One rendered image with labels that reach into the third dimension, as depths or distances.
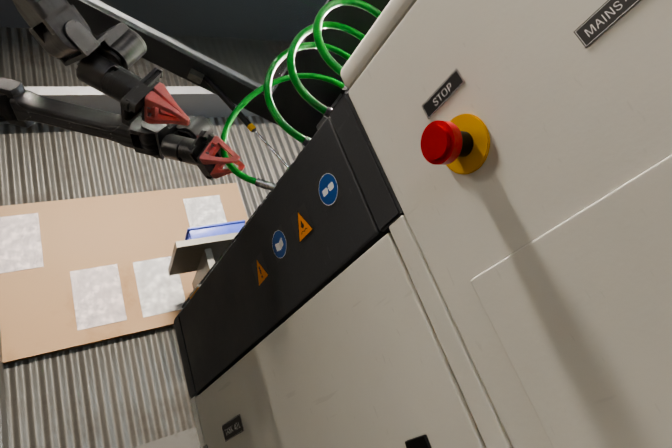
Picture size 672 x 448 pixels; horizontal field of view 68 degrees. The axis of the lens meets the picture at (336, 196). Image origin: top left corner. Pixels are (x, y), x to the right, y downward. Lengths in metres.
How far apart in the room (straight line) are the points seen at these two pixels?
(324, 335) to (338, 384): 0.06
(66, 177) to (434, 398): 2.70
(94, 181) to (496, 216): 2.73
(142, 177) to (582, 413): 2.80
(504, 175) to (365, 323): 0.23
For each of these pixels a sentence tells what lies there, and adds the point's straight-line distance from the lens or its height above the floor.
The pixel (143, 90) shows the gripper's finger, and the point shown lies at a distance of 0.92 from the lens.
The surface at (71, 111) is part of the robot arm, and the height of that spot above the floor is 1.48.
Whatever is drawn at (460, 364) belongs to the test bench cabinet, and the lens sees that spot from 0.47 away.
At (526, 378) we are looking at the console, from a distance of 0.43.
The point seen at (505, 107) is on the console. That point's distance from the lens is 0.42.
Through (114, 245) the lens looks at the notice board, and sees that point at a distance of 2.79.
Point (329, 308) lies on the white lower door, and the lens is 0.61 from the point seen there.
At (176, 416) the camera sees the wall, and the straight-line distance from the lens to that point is 2.57.
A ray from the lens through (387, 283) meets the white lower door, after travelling 0.52.
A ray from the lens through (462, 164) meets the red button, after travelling 0.44.
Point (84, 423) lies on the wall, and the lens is 2.55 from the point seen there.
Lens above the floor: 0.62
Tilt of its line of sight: 25 degrees up
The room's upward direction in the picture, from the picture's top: 22 degrees counter-clockwise
